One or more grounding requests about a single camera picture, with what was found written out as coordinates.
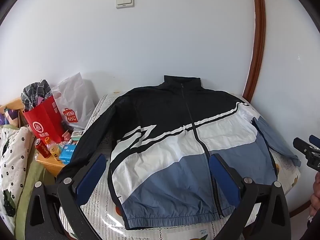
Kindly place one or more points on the white remote control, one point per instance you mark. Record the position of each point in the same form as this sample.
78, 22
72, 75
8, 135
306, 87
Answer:
77, 134

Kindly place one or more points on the pink small packet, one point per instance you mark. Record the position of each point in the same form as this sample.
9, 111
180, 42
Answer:
66, 135

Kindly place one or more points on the white plastic shopping bag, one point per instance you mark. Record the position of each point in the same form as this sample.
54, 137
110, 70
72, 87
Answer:
75, 97

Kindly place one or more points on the blue cardboard box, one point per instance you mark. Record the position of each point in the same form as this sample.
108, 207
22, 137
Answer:
67, 153

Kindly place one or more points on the white wall light switch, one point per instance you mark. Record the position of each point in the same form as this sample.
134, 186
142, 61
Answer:
125, 0

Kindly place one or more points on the wooden nightstand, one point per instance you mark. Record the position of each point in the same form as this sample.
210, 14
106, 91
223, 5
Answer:
51, 166

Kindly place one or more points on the green bed sheet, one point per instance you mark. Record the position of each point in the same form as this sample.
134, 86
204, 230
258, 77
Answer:
32, 175

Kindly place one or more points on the person's right hand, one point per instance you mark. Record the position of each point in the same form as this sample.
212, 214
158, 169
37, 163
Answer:
316, 195

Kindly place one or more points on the brown wooden door frame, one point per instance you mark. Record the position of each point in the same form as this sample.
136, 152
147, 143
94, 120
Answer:
258, 42

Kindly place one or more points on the black white blue jacket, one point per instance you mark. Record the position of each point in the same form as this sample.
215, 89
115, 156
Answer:
160, 120

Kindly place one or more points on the red paper bag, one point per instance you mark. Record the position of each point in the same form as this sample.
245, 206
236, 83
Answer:
43, 120

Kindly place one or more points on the white black flower quilt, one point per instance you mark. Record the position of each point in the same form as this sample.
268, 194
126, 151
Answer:
12, 160

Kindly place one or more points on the colourful zigzag pillow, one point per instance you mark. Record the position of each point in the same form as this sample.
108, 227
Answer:
8, 116

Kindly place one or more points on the wooden headboard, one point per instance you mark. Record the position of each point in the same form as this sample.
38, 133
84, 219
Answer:
13, 105

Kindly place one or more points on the yellow drink bottle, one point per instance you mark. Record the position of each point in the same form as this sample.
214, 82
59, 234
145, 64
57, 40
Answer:
54, 152

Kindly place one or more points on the red drink can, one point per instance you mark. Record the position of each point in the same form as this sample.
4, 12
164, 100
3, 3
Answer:
43, 148

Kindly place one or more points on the grey plaid cloth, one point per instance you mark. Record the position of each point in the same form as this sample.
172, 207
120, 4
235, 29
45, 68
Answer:
35, 95

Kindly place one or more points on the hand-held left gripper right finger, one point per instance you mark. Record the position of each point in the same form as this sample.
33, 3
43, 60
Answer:
225, 177

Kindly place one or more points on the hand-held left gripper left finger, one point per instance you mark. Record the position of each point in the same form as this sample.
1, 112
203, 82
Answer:
91, 177

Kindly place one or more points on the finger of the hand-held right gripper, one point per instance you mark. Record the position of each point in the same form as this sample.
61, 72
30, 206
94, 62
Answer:
301, 145
315, 139

